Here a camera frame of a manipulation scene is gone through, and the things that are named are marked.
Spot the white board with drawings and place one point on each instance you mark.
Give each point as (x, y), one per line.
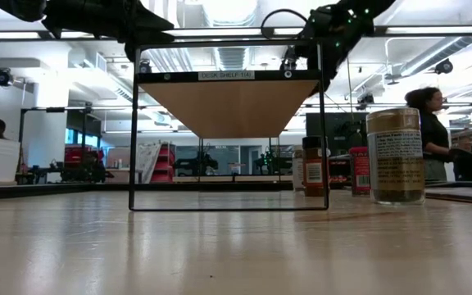
(148, 157)

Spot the white lid spice jar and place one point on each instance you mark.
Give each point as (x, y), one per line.
(298, 172)

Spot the orange canyon picture book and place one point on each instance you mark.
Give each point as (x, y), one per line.
(465, 194)

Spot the black background robot arm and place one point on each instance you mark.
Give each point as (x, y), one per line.
(197, 162)
(269, 162)

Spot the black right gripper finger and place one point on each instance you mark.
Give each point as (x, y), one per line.
(334, 61)

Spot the black lid orange spice jar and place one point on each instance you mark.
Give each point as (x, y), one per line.
(313, 172)

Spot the black ceiling camera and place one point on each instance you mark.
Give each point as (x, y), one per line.
(145, 65)
(444, 66)
(3, 77)
(365, 99)
(290, 61)

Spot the black chair back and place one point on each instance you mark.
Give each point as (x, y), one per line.
(467, 166)

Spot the red tool cabinet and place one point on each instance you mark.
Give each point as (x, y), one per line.
(74, 155)

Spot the red shelf unit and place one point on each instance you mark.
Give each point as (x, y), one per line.
(166, 164)

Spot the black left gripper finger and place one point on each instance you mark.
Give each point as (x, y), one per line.
(146, 37)
(150, 20)

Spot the black computer monitor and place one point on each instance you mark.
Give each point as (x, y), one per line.
(338, 123)

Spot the wooden desk shelf black frame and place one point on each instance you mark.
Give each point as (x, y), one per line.
(232, 106)

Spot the black metal frame stand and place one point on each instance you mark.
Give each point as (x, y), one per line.
(55, 109)

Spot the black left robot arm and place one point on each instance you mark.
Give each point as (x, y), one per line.
(19, 8)

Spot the large gold lid spice jar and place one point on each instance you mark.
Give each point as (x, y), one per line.
(396, 164)

